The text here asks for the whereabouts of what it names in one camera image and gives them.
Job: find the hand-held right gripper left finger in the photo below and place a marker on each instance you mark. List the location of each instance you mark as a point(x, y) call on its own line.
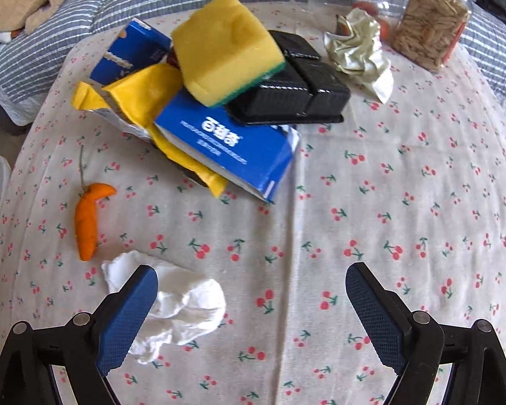
point(126, 320)

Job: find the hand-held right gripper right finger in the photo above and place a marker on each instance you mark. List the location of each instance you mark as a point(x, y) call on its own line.
point(375, 316)

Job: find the white tissue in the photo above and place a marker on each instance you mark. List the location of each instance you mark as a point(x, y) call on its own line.
point(185, 303)

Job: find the orange carrot toy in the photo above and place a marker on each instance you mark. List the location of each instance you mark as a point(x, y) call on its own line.
point(86, 228)

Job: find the large blue cardboard box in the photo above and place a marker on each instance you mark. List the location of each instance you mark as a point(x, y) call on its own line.
point(227, 147)

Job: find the yellow foil packet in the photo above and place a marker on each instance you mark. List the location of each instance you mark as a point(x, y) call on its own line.
point(143, 93)

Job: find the black plastic food tray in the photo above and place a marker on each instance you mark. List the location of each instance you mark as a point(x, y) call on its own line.
point(286, 93)

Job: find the small blue cardboard box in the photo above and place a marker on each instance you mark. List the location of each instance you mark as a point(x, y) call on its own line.
point(130, 50)

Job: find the yellow sponge green backing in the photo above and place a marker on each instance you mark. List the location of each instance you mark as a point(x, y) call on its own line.
point(223, 46)

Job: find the cherry print blanket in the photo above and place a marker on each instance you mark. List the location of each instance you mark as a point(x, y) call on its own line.
point(362, 198)

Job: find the crumpled cream wrapper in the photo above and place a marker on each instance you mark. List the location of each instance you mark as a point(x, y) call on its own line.
point(358, 50)

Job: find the grey striped quilt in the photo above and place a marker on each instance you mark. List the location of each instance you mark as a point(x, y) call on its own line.
point(67, 50)

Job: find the red tomato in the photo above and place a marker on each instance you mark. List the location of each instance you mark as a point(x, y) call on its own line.
point(366, 8)
point(384, 29)

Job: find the clear jar of seeds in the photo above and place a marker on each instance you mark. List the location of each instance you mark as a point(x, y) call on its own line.
point(430, 21)

